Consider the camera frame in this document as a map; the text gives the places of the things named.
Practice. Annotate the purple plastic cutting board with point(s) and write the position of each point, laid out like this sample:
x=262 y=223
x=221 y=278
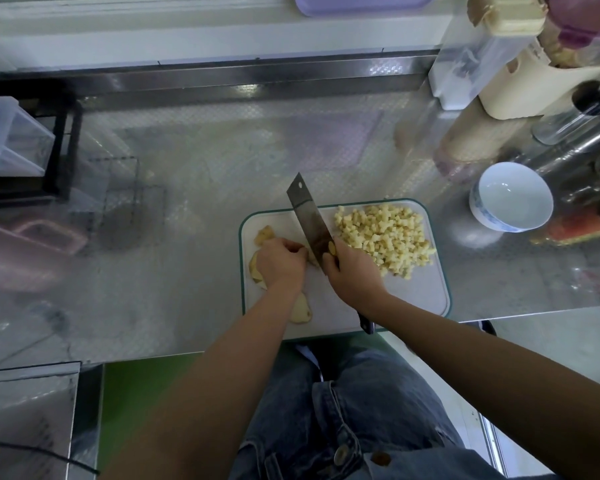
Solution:
x=365 y=3

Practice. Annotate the person's left hand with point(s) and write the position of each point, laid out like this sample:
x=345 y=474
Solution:
x=280 y=265

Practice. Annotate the person's right hand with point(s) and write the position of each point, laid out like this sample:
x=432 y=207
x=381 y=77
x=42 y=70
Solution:
x=355 y=280

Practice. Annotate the white bowl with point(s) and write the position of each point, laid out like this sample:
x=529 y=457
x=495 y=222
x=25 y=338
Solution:
x=511 y=196

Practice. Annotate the white cutting board green rim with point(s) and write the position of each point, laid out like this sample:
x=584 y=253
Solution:
x=430 y=290

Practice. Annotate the steel cleaver knife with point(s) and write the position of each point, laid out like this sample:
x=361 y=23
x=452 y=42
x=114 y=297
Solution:
x=310 y=215

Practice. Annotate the clear plastic storage box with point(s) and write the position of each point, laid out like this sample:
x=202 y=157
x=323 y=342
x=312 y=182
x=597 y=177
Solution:
x=12 y=137

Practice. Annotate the person's left forearm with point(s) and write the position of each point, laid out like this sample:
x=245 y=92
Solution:
x=190 y=390

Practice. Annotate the glass bottle black cap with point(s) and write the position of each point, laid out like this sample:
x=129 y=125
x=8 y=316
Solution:
x=575 y=113

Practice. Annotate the cream plastic canister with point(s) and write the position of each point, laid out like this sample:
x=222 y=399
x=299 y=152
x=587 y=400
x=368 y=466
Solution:
x=530 y=90

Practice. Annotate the pile of diced potato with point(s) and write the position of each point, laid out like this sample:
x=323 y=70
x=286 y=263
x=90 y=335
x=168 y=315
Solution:
x=385 y=237

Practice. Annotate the steel bin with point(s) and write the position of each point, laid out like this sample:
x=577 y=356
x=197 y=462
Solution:
x=28 y=425

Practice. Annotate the pile of yellow potato slices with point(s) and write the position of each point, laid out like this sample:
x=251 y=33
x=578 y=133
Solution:
x=265 y=245

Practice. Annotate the purple lid food container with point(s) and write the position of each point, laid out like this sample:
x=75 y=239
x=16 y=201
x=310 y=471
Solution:
x=585 y=25

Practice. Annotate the person's right forearm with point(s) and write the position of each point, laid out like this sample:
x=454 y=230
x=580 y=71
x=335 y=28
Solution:
x=510 y=395

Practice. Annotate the black metal rack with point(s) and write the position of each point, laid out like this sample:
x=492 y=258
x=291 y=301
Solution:
x=65 y=145

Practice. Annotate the green mat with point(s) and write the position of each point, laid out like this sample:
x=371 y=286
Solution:
x=140 y=400

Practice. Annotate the person's blue jeans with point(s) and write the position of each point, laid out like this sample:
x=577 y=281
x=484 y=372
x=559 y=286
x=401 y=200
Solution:
x=340 y=425

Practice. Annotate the clear container cream lid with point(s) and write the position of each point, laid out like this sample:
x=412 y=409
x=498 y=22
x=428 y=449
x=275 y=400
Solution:
x=475 y=53

